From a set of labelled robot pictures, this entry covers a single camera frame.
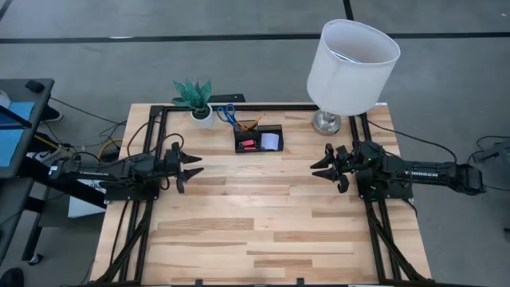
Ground black floor device cable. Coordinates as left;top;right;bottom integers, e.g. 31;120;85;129
466;135;510;191

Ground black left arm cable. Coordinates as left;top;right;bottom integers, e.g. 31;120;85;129
126;121;186;160

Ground white shade silver table lamp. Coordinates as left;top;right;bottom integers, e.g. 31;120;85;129
305;18;402;136

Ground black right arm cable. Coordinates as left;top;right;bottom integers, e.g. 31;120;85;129
366;119;458;163

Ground black aluminium table frame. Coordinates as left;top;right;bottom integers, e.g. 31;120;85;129
93;104;431;286

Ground blue handled scissors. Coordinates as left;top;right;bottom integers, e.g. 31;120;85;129
216;103;245;132

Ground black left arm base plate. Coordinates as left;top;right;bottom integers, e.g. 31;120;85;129
104;181;160;202

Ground black mesh desk organizer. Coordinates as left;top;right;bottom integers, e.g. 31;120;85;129
233;124;284;155

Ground white box under desk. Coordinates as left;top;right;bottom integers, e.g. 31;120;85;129
66;177;111;219

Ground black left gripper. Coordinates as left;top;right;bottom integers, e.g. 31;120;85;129
161;141;205;195

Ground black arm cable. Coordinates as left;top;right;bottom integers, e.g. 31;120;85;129
366;119;458;163
126;121;186;160

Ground black computer mouse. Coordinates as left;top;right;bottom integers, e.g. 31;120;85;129
25;79;46;94

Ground blue desk mat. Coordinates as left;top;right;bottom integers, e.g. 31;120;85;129
0;101;36;168

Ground green plant in white pot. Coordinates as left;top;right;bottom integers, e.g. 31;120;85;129
171;77;214;128

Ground dark side desk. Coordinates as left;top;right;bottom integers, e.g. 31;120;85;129
0;78;108;267

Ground dark floor device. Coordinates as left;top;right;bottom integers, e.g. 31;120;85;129
473;140;510;176

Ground yellow cable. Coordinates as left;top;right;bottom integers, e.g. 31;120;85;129
33;135;123;159

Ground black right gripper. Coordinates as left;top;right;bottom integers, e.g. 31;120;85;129
310;143;362;195

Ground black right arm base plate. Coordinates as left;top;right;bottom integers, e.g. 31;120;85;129
358;175;414;200

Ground pale sticky note pad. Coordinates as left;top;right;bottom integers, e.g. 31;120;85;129
261;133;281;151

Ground black flat box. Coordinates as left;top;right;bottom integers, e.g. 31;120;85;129
171;93;247;105

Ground person's shoe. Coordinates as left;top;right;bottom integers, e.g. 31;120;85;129
39;104;64;123
0;267;25;287

